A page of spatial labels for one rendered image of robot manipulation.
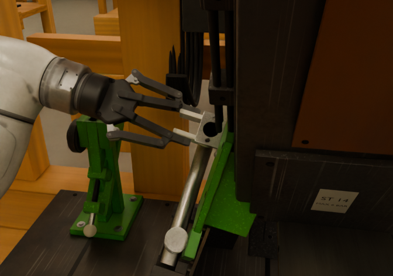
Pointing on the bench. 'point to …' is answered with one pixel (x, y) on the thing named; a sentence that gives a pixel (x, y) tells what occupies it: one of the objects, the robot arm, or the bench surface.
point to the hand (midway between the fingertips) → (196, 128)
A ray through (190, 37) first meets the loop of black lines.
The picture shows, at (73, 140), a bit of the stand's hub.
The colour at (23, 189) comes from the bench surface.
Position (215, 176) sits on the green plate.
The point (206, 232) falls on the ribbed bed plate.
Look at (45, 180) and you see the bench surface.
